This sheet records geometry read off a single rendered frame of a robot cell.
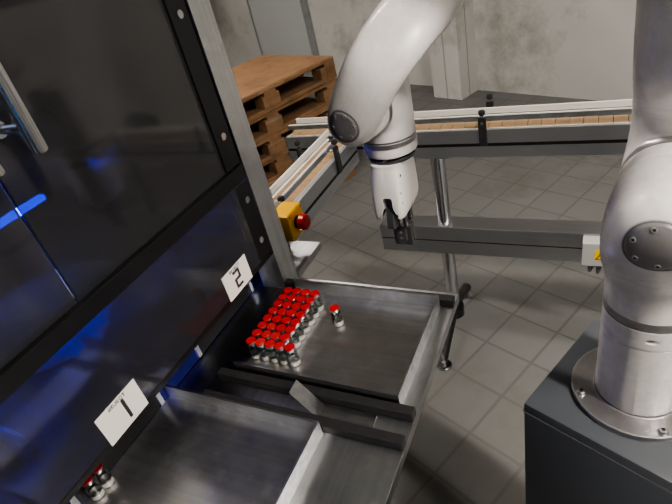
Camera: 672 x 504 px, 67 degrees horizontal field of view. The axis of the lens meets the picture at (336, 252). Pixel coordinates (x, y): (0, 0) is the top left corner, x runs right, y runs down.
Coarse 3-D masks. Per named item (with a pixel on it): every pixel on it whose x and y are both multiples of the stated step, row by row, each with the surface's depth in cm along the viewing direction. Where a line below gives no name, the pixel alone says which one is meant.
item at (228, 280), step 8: (240, 264) 105; (232, 272) 103; (240, 272) 105; (248, 272) 107; (224, 280) 100; (232, 280) 103; (240, 280) 105; (248, 280) 108; (232, 288) 103; (240, 288) 105; (232, 296) 103
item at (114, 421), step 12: (132, 384) 81; (120, 396) 79; (132, 396) 82; (144, 396) 84; (108, 408) 78; (120, 408) 80; (132, 408) 82; (96, 420) 76; (108, 420) 78; (120, 420) 80; (132, 420) 82; (108, 432) 78; (120, 432) 80
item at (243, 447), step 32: (160, 416) 96; (192, 416) 95; (224, 416) 93; (256, 416) 91; (288, 416) 86; (128, 448) 92; (160, 448) 90; (192, 448) 89; (224, 448) 87; (256, 448) 86; (288, 448) 85; (128, 480) 86; (160, 480) 85; (192, 480) 83; (224, 480) 82; (256, 480) 81; (288, 480) 76
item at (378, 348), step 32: (320, 288) 116; (352, 288) 111; (320, 320) 109; (352, 320) 107; (384, 320) 105; (416, 320) 103; (320, 352) 101; (352, 352) 99; (384, 352) 98; (416, 352) 92; (320, 384) 92; (352, 384) 93; (384, 384) 91
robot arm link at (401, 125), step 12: (408, 84) 73; (396, 96) 72; (408, 96) 74; (396, 108) 72; (408, 108) 74; (396, 120) 74; (408, 120) 75; (384, 132) 75; (396, 132) 75; (408, 132) 76; (372, 144) 77; (384, 144) 76
